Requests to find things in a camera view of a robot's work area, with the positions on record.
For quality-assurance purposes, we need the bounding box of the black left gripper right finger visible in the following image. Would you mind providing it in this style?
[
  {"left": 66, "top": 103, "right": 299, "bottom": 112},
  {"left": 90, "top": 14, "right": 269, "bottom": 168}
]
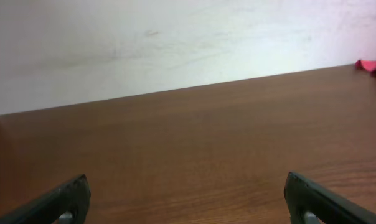
[{"left": 284, "top": 172, "right": 376, "bottom": 224}]

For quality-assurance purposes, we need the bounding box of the red printed t-shirt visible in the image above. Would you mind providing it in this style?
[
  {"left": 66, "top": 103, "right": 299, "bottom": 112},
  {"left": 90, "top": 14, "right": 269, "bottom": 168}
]
[{"left": 355, "top": 60, "right": 376, "bottom": 75}]

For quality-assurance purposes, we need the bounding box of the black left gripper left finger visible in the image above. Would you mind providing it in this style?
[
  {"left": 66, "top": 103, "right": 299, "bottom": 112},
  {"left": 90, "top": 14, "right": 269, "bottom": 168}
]
[{"left": 0, "top": 174, "right": 91, "bottom": 224}]

